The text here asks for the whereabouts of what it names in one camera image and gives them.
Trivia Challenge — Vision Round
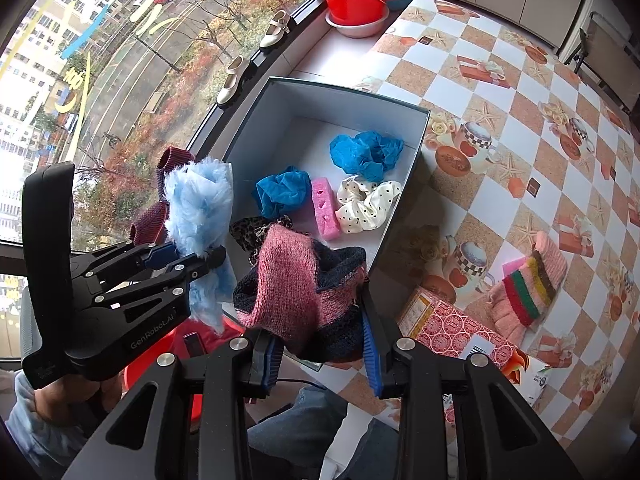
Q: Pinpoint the leopard print scrunchie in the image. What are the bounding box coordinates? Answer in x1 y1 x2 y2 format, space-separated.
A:
229 215 296 263

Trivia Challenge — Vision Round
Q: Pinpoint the person's leg in jeans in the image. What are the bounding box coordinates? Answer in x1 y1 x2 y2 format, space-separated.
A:
247 385 401 480

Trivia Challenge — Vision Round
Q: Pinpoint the black cable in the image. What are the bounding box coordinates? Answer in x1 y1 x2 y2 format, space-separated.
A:
277 377 326 392

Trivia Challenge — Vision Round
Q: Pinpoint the metal folding chair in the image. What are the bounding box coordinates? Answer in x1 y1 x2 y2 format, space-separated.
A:
560 10 640 111

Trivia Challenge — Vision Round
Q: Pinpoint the grey storage box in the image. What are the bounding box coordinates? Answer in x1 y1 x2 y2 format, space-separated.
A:
189 76 432 372

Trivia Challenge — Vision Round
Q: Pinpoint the white dotted scrunchie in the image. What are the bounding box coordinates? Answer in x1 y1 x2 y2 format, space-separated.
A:
334 175 403 235

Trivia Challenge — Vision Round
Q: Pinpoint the light blue fluffy cloth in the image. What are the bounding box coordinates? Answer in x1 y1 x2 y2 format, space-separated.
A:
162 156 238 335

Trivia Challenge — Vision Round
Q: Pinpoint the red basin below table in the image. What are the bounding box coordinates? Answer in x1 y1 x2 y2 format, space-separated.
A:
122 317 251 423

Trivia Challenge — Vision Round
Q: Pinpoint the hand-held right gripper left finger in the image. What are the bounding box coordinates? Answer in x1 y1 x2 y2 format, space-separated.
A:
62 331 282 480

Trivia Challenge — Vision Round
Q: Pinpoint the white plastic basin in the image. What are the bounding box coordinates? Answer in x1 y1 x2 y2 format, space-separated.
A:
325 10 388 39

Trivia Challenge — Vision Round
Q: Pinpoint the maroon ribbed band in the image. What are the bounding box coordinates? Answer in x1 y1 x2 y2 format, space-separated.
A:
129 146 197 247

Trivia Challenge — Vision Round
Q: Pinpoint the blue crinkled cloth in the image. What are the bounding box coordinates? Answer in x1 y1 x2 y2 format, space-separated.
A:
255 170 313 221
329 131 405 182

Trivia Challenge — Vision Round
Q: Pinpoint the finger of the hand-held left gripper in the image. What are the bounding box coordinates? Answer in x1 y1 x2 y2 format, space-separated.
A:
72 241 176 286
92 246 227 321

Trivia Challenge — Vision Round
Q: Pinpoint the pink striped knit sock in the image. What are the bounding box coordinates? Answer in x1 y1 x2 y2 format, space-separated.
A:
487 234 568 343

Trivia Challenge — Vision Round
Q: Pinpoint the person's left forearm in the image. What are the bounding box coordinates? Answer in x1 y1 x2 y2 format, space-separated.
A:
5 370 66 466

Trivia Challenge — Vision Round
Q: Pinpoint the person's left hand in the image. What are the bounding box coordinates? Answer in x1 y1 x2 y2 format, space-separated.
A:
30 372 123 428

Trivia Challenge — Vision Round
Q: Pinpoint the pink sponge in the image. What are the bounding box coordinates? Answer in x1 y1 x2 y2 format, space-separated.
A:
310 177 343 240

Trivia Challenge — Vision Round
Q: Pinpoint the red and yellow cardboard box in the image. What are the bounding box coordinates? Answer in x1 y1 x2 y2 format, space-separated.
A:
396 287 523 376

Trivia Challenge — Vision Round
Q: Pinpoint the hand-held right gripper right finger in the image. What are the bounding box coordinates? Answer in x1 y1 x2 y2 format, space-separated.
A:
360 291 583 480

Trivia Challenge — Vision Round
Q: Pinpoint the cream strap shoe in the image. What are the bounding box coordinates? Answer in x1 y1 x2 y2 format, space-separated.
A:
258 10 292 52
216 55 252 107

